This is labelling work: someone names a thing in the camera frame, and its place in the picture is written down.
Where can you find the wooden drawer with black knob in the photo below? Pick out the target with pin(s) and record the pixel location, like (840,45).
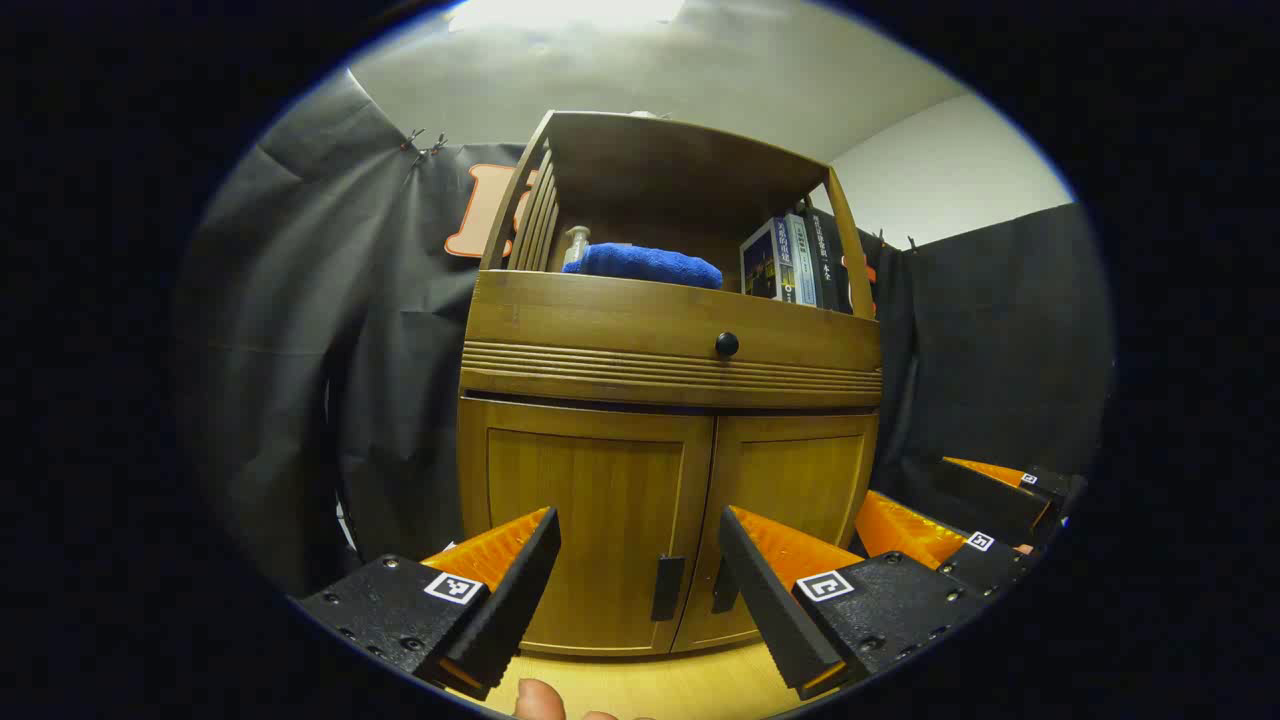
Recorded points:
(600,320)

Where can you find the blue towel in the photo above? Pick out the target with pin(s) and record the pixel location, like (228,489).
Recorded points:
(650,265)

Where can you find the black backdrop cloth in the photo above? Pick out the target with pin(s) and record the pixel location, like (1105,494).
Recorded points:
(300,320)

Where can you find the wooden shoe cabinet door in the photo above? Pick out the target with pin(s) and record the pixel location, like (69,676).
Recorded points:
(580,500)
(790,480)

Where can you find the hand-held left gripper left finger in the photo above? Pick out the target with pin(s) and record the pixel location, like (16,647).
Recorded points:
(520,590)

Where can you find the blue cover book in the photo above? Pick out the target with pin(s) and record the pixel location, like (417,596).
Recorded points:
(762,262)

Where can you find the clear plastic bottle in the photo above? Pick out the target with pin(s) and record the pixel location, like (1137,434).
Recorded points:
(576,246)

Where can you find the white spine book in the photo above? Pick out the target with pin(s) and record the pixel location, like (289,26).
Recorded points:
(800,260)

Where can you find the wooden double-door shoe cabinet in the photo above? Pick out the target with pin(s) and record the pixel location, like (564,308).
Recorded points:
(640,170)

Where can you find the metal clip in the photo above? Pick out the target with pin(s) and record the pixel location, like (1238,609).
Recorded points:
(437,146)
(414,140)

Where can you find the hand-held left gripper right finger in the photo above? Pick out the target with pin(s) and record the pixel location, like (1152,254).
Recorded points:
(765,600)

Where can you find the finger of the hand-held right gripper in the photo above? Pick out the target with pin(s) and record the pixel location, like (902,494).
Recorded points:
(985,500)
(990,565)

